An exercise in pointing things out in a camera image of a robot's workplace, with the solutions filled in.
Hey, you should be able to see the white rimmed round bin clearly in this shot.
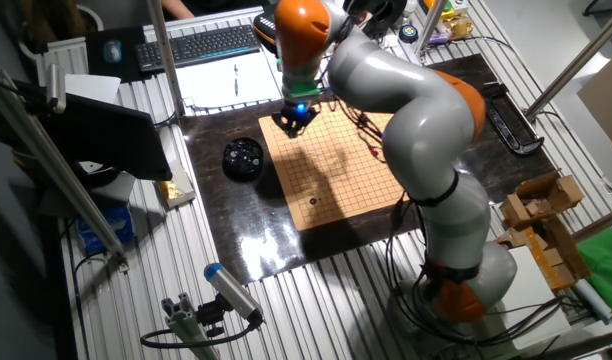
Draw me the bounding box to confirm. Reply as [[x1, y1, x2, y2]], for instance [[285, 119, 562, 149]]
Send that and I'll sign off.
[[15, 2, 106, 66]]

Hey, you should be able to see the small cardboard box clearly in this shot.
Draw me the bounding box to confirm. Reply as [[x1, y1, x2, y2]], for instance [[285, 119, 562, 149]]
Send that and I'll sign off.
[[499, 193, 540, 230]]

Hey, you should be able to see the green cloth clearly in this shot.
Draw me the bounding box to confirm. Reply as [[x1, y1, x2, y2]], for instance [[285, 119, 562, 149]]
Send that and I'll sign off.
[[577, 227, 612, 320]]

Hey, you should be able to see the black mouse pad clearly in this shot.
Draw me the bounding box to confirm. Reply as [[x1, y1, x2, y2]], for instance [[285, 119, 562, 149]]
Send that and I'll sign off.
[[84, 25, 147, 84]]

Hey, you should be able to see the black blue round puck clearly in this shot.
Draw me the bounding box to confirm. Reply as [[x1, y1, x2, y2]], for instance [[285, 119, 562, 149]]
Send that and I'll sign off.
[[398, 23, 420, 45]]

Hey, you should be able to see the thin black cable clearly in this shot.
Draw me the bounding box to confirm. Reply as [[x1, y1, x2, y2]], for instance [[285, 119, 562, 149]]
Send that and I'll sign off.
[[65, 252, 107, 360]]

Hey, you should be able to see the long cardboard box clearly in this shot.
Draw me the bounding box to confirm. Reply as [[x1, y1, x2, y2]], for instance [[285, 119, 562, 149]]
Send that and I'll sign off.
[[495, 214, 592, 292]]

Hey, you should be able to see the black camera clamp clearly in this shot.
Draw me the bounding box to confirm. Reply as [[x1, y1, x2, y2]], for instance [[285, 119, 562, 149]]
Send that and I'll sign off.
[[195, 294, 228, 339]]

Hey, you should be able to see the short aluminium profile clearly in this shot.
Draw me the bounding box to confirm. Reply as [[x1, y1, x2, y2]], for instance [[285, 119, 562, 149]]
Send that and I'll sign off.
[[160, 292, 222, 360]]

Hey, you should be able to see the large brown cardboard sheet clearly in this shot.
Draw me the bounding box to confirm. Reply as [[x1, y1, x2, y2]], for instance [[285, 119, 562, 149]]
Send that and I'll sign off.
[[577, 47, 612, 162]]

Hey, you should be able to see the open cardboard box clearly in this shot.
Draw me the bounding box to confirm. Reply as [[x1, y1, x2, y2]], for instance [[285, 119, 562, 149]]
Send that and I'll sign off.
[[514, 168, 586, 214]]

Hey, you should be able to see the black computer keyboard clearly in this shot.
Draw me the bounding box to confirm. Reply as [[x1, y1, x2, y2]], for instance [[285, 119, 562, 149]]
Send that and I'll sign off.
[[134, 23, 262, 74]]

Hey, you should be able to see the pale rolled sheet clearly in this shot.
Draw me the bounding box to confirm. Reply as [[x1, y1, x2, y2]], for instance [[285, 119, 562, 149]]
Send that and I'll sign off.
[[571, 278, 612, 325]]

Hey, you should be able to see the black filament spool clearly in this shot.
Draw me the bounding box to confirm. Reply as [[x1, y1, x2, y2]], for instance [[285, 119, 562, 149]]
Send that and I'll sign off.
[[354, 0, 409, 37]]

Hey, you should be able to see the black go stones pile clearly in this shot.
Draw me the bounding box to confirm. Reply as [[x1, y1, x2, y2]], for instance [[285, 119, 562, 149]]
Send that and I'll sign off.
[[225, 140, 262, 174]]

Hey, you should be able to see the white paper sheet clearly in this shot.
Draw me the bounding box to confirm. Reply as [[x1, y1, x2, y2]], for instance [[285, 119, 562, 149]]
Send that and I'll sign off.
[[174, 49, 283, 110]]

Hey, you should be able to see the blue package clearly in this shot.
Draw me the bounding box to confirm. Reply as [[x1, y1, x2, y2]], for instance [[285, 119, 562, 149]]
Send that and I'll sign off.
[[75, 204, 136, 254]]

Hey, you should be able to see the bare person forearm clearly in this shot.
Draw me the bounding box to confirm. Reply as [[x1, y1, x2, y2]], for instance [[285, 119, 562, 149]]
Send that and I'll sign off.
[[159, 0, 196, 20]]

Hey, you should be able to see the black monitor screen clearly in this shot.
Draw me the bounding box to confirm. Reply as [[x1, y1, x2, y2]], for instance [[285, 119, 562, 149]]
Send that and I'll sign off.
[[33, 92, 173, 182]]

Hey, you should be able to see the white sheet behind monitor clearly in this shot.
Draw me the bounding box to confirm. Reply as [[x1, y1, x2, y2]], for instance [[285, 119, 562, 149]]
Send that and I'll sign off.
[[64, 73, 122, 105]]

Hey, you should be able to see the tan go board mat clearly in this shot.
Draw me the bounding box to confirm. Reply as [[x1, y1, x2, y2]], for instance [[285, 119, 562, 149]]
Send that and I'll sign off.
[[258, 99, 410, 232]]

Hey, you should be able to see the long aluminium beam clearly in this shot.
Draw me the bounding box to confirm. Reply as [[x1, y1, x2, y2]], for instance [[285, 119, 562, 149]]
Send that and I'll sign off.
[[0, 69, 131, 274]]

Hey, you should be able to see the dark marble slab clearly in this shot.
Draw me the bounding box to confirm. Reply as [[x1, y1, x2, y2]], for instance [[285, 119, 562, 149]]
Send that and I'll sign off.
[[178, 52, 557, 286]]

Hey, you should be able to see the silver camera blue end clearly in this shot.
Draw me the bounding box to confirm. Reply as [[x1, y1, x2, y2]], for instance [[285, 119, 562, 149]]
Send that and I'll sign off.
[[203, 262, 265, 324]]

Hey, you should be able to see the green mounting adapter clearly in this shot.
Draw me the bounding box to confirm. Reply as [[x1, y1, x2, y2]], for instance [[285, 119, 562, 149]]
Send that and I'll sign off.
[[284, 81, 322, 100]]

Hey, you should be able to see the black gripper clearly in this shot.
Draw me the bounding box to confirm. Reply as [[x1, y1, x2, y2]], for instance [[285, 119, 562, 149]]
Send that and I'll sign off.
[[271, 101, 321, 140]]

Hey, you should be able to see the white flat panel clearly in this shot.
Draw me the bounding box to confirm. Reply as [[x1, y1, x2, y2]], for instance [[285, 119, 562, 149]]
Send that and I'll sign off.
[[485, 244, 572, 351]]

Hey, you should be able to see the black camera cable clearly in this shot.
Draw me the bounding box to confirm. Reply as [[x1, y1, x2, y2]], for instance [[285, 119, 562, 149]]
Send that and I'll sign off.
[[139, 312, 265, 350]]

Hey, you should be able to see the silver camera on beam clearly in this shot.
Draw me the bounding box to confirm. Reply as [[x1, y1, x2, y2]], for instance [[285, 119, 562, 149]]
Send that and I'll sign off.
[[44, 62, 68, 115]]

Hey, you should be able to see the small purple item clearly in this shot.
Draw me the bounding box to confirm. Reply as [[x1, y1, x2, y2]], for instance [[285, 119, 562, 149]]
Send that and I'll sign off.
[[425, 32, 451, 49]]

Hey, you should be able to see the small white gold box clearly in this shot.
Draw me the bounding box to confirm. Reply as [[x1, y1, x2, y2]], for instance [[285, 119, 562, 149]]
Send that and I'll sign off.
[[155, 159, 197, 209]]

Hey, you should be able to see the orange black teach pendant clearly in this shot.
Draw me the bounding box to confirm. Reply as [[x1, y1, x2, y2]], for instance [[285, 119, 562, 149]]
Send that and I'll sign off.
[[252, 12, 279, 55]]

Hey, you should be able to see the black round stone bowl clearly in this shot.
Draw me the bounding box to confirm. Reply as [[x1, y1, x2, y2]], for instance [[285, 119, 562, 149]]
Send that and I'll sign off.
[[221, 137, 265, 182]]

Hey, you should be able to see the gold foil pack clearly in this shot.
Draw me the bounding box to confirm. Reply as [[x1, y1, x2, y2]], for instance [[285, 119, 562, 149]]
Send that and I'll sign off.
[[443, 14, 475, 41]]

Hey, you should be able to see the aluminium frame post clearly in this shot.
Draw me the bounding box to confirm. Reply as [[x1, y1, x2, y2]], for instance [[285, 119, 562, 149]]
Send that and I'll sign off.
[[524, 3, 612, 120], [145, 0, 186, 117], [414, 0, 448, 56], [571, 204, 612, 242]]

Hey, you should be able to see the yellow green object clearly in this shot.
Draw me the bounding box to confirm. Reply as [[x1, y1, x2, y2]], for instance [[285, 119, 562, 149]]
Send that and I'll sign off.
[[421, 0, 456, 21]]

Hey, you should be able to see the grey computer mouse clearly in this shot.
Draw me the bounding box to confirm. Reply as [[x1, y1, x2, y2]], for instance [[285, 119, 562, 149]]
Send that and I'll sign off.
[[102, 39, 123, 64]]

